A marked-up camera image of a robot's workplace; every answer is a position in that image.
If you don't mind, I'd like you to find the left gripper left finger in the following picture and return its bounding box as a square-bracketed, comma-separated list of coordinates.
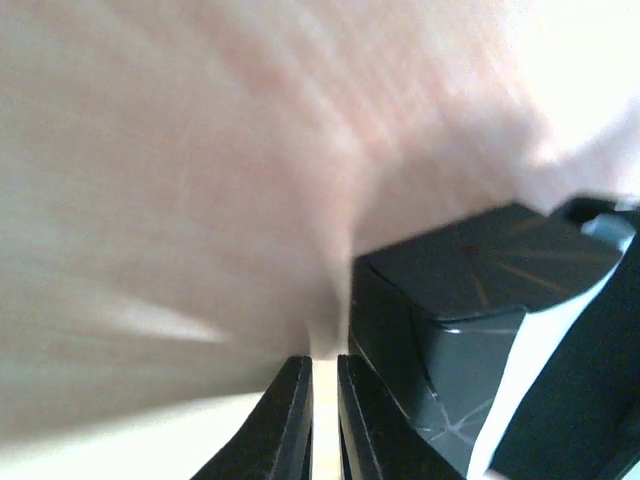
[193, 356, 313, 480]

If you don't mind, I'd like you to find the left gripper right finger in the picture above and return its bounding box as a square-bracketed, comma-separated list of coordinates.
[337, 355, 461, 480]

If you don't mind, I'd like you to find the black folding glasses case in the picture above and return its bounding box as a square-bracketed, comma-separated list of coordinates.
[347, 197, 639, 479]

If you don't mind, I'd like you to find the blue cleaning cloth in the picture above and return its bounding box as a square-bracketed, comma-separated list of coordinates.
[581, 214, 636, 252]

